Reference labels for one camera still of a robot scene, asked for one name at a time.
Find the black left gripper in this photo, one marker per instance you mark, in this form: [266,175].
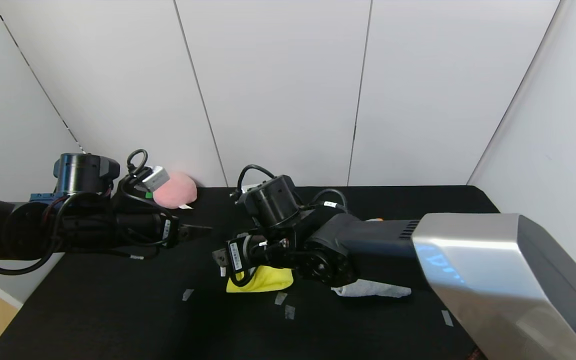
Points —
[169,231]

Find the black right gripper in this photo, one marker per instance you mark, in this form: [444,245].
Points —
[235,255]

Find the yellow towel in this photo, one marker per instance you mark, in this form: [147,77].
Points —
[268,281]

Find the grey towel with orange marks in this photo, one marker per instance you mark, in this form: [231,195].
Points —
[373,289]

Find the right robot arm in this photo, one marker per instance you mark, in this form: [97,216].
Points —
[468,270]

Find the pink peach plush toy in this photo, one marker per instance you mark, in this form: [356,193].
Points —
[180,192]

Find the grey tape marker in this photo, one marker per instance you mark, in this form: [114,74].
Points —
[280,298]
[447,318]
[290,312]
[188,295]

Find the white plug on floor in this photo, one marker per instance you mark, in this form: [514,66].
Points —
[155,178]

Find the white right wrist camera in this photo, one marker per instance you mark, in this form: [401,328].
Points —
[249,188]

